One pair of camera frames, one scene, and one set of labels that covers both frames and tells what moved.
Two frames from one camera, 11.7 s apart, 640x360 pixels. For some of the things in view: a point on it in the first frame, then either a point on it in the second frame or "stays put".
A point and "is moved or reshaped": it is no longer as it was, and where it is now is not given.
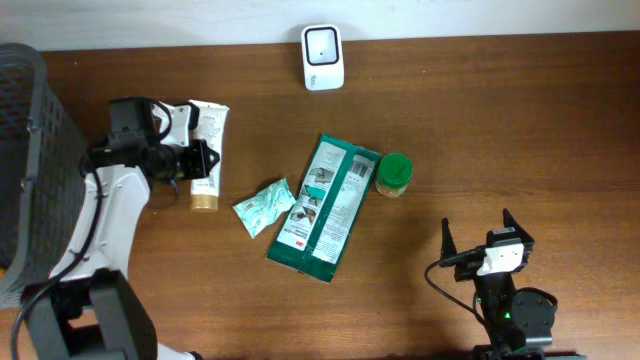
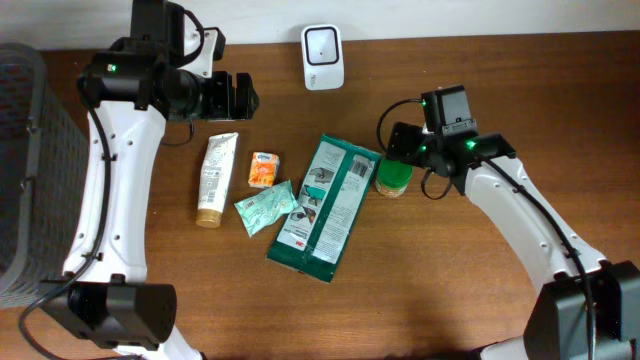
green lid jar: [394, 174] stays put
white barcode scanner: [322, 53] stays put
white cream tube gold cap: [204, 193] is moved or reshaped
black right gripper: [467, 271] to [400, 142]
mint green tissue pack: [256, 212] stays put
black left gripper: [201, 159] to [225, 107]
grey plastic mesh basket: [43, 162] stays put
